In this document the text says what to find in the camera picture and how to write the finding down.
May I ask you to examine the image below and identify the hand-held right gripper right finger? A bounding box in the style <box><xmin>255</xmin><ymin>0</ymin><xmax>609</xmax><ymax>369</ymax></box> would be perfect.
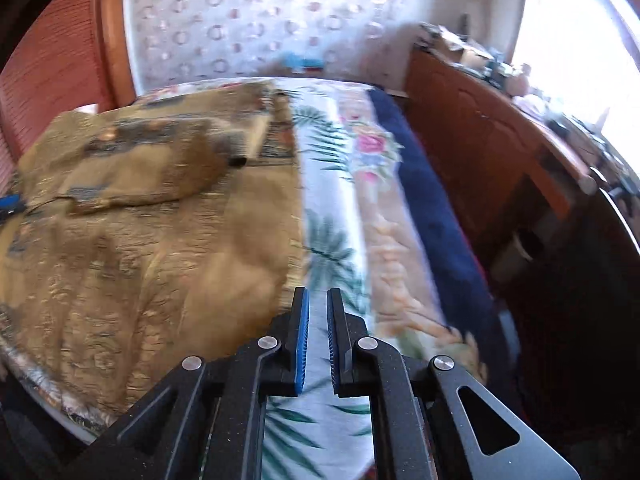
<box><xmin>326</xmin><ymin>287</ymin><xmax>581</xmax><ymax>480</ymax></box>

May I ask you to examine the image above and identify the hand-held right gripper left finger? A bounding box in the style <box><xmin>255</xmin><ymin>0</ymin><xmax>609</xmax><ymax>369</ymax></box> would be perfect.
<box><xmin>65</xmin><ymin>286</ymin><xmax>311</xmax><ymax>480</ymax></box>

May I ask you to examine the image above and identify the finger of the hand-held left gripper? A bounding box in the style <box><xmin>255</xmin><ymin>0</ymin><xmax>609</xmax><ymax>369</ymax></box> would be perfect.
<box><xmin>0</xmin><ymin>194</ymin><xmax>27</xmax><ymax>222</ymax></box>

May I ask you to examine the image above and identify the golden patterned garment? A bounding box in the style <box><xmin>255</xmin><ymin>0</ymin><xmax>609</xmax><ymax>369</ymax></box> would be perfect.
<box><xmin>0</xmin><ymin>80</ymin><xmax>308</xmax><ymax>436</ymax></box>

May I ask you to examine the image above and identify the leaf-print sheet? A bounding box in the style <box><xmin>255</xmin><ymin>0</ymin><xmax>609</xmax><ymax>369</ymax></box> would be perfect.
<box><xmin>260</xmin><ymin>87</ymin><xmax>382</xmax><ymax>480</ymax></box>

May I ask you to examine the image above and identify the wooden slatted wardrobe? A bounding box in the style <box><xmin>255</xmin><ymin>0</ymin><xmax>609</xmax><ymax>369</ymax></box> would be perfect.
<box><xmin>0</xmin><ymin>0</ymin><xmax>137</xmax><ymax>181</ymax></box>

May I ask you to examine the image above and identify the navy bed sheet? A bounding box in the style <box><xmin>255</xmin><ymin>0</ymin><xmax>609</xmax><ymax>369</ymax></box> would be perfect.
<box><xmin>370</xmin><ymin>87</ymin><xmax>521</xmax><ymax>401</ymax></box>

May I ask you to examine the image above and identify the trash bin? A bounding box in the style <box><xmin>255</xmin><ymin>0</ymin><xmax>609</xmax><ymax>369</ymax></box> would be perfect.
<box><xmin>492</xmin><ymin>230</ymin><xmax>547</xmax><ymax>287</ymax></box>

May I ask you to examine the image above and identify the floral quilt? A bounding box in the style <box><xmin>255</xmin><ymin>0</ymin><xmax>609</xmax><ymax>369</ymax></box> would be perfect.
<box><xmin>135</xmin><ymin>77</ymin><xmax>488</xmax><ymax>386</ymax></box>

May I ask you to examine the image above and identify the long wooden cabinet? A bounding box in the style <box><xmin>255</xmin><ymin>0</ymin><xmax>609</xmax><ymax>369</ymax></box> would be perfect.
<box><xmin>402</xmin><ymin>45</ymin><xmax>640</xmax><ymax>283</ymax></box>

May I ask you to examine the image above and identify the cardboard box with blue bags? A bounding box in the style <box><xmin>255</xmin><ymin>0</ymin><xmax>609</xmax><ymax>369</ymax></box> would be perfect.
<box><xmin>282</xmin><ymin>52</ymin><xmax>324</xmax><ymax>74</ymax></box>

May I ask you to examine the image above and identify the sheer circle-pattern curtain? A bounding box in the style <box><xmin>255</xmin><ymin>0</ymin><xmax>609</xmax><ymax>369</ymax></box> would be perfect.
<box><xmin>122</xmin><ymin>0</ymin><xmax>436</xmax><ymax>96</ymax></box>

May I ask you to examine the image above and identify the open cardboard box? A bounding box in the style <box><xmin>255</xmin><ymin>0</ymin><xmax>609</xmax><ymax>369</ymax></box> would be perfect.
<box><xmin>431</xmin><ymin>27</ymin><xmax>493</xmax><ymax>69</ymax></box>

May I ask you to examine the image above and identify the wooden-framed window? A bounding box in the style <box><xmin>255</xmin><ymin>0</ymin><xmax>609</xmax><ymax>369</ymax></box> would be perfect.
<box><xmin>510</xmin><ymin>0</ymin><xmax>640</xmax><ymax>153</ymax></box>

